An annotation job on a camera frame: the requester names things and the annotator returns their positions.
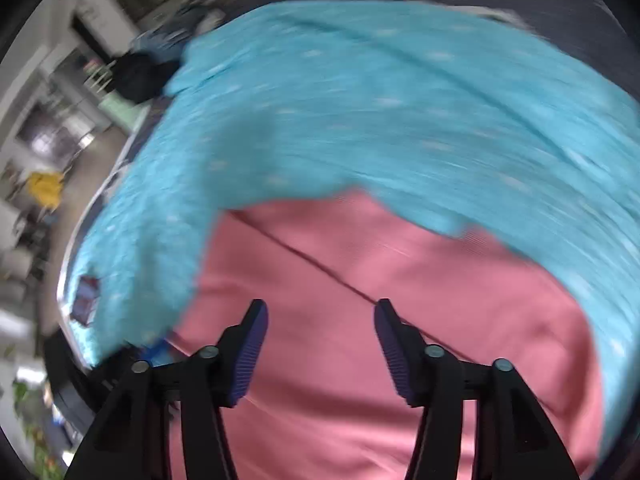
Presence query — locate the dark blue clothes pile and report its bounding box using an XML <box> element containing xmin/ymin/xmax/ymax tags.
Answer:
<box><xmin>132</xmin><ymin>0</ymin><xmax>226</xmax><ymax>63</ymax></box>

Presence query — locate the mint green box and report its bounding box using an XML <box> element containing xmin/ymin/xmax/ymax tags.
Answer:
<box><xmin>97</xmin><ymin>95</ymin><xmax>147</xmax><ymax>134</ymax></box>

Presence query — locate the yellow cloth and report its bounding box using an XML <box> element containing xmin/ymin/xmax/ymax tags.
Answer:
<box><xmin>27</xmin><ymin>172</ymin><xmax>65</xmax><ymax>209</ymax></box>

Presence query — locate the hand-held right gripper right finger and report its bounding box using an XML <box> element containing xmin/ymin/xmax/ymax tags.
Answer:
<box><xmin>374</xmin><ymin>298</ymin><xmax>581</xmax><ymax>480</ymax></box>

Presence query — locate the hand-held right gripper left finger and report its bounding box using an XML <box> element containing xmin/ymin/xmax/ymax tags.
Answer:
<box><xmin>64</xmin><ymin>299</ymin><xmax>269</xmax><ymax>480</ymax></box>

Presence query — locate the turquoise star-print blanket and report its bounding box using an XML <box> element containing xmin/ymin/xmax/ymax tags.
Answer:
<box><xmin>65</xmin><ymin>0</ymin><xmax>640</xmax><ymax>466</ymax></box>

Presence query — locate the pink knit garment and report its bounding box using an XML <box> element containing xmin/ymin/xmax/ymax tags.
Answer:
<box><xmin>167</xmin><ymin>187</ymin><xmax>608</xmax><ymax>480</ymax></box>

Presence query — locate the green plant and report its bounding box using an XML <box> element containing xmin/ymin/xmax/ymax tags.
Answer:
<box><xmin>9</xmin><ymin>379</ymin><xmax>66</xmax><ymax>480</ymax></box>

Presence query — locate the black bag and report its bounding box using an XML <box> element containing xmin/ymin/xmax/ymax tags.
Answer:
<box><xmin>112</xmin><ymin>52</ymin><xmax>179</xmax><ymax>104</ymax></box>

